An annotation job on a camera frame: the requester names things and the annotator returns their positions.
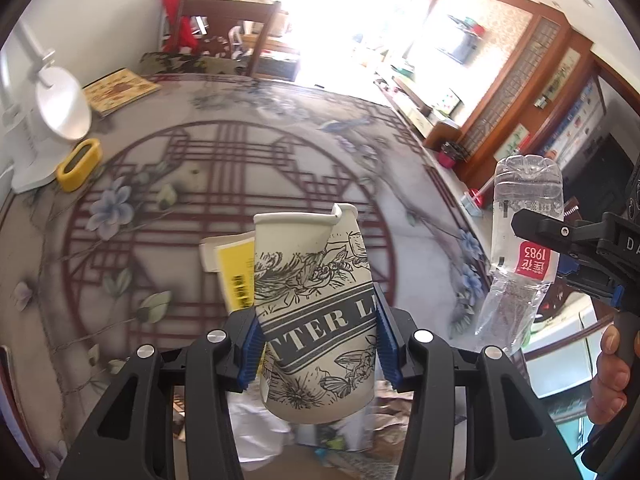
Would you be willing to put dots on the white plastic bag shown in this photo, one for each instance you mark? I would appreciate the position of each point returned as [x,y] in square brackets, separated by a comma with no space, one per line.
[255,425]

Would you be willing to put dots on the yellow brown book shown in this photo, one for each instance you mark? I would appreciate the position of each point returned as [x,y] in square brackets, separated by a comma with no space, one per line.
[120,91]

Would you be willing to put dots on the printed paper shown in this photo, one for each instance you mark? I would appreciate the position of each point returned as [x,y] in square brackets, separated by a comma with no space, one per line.
[392,405]

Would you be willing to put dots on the wall shelf with items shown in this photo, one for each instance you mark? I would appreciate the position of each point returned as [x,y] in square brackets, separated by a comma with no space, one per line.
[467,25]

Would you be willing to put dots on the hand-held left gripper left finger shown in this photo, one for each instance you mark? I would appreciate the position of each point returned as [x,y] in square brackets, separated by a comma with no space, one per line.
[250,352]

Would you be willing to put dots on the floral printed tablecloth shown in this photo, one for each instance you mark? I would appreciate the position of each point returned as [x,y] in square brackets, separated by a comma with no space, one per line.
[300,160]

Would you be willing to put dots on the colourful framed picture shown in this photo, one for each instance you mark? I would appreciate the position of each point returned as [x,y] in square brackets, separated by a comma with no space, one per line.
[447,102]

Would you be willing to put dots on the clear plastic bottle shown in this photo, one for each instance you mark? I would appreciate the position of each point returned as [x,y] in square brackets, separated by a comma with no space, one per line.
[520,200]

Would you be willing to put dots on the yellow plastic holder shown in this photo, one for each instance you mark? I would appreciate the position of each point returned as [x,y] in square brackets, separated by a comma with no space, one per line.
[77,161]

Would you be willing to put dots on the red bag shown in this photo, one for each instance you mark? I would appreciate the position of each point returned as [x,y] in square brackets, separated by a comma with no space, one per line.
[177,5]

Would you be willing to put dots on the white desk lamp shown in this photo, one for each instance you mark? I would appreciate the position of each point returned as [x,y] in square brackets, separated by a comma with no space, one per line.
[62,105]

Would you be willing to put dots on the bamboo wall picture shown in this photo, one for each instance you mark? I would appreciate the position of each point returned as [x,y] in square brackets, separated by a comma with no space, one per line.
[515,142]

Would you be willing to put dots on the red waste bin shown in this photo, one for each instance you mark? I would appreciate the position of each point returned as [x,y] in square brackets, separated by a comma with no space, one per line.
[450,156]

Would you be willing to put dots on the blue printed door curtain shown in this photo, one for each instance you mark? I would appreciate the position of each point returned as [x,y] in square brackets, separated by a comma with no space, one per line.
[575,120]

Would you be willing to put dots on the tall wall scroll picture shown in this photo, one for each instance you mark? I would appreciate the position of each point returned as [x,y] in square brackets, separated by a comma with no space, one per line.
[565,76]

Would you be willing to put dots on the floral seat cushion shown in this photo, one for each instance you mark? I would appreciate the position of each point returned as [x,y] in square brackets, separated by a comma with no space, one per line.
[180,63]

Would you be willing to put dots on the dark wooden chair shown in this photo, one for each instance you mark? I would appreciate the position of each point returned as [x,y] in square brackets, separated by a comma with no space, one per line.
[225,10]

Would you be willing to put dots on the yellow snack packet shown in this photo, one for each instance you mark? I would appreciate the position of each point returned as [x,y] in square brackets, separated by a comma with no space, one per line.
[237,272]

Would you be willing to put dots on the printed white paper cup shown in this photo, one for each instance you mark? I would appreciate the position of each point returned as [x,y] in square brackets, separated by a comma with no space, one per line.
[315,310]

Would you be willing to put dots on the wall television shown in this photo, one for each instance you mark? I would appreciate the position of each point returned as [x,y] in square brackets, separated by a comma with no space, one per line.
[462,46]

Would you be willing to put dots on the low television cabinet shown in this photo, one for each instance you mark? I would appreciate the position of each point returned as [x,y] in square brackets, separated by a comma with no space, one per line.
[415,97]

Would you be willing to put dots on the person's right hand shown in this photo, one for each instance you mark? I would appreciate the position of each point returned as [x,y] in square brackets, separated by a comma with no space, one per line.
[607,377]

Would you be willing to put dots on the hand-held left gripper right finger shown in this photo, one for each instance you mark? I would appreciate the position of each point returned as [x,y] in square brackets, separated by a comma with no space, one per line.
[387,342]

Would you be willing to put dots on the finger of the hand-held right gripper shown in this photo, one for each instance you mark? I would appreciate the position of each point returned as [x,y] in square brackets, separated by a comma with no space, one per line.
[550,234]
[590,275]

